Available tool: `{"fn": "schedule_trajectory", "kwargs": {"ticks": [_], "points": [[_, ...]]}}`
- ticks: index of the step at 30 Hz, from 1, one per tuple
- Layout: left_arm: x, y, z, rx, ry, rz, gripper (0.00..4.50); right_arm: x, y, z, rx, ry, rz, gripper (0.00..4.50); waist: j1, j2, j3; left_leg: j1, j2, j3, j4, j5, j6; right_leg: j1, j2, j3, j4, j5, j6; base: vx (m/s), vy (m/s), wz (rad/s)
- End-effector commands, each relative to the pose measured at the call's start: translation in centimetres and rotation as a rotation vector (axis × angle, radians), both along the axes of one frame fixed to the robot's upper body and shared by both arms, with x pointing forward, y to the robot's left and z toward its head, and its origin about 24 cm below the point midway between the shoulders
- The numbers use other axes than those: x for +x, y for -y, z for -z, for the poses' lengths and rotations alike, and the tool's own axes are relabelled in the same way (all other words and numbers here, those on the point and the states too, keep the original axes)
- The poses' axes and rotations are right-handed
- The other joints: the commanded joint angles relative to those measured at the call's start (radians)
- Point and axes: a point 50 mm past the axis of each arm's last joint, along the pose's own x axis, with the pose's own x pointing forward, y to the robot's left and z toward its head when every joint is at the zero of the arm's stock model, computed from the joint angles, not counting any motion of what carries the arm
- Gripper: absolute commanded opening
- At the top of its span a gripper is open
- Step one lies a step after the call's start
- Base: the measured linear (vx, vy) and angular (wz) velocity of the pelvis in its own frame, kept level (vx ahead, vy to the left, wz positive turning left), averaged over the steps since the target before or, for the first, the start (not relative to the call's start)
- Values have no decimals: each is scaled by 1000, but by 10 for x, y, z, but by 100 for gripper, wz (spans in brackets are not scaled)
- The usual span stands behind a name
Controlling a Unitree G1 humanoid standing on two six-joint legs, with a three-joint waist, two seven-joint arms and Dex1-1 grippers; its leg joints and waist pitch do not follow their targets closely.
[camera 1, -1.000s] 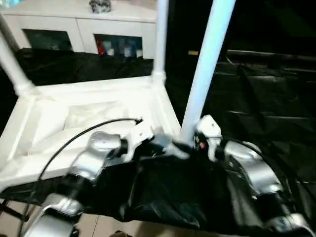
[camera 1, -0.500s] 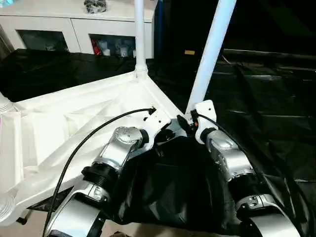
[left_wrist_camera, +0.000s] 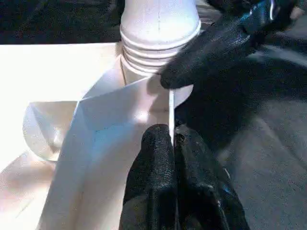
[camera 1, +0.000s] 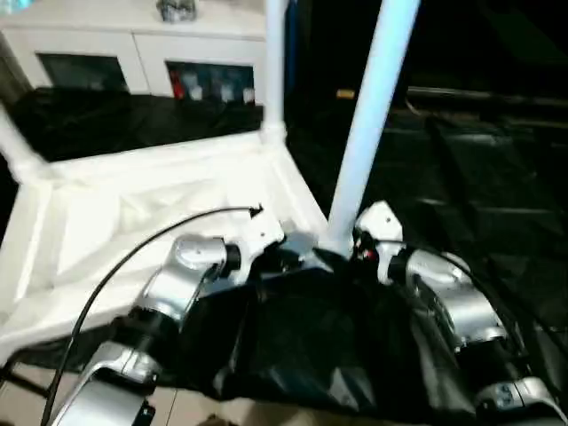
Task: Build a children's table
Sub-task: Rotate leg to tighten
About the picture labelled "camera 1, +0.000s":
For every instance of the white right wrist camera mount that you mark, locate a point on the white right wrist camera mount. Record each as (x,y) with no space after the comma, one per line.
(377,226)

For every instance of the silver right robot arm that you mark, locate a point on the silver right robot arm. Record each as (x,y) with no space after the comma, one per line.
(461,293)

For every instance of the white plastic table leg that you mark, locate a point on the white plastic table leg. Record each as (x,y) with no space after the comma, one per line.
(20,142)
(368,124)
(275,66)

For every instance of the black plastic mat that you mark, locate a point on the black plastic mat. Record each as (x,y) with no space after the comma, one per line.
(333,333)

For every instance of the grey curtain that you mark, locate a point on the grey curtain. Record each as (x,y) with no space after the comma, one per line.
(9,75)

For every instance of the grey object on cabinet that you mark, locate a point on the grey object on cabinet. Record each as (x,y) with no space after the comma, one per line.
(177,9)

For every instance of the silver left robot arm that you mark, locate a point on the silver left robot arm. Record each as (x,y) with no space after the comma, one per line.
(177,284)

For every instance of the white glass-door cabinet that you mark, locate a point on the white glass-door cabinet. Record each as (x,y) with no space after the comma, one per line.
(133,40)

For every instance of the white plastic table top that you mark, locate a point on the white plastic table top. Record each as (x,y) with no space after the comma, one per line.
(111,199)

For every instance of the black folding table frame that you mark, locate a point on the black folding table frame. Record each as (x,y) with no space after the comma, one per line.
(22,381)

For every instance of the red carton behind glass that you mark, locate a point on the red carton behind glass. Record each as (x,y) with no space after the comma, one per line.
(176,86)

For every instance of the blue vertical post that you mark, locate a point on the blue vertical post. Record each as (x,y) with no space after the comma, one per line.
(292,44)

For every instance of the small beige label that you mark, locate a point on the small beige label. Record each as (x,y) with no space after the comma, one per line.
(345,93)

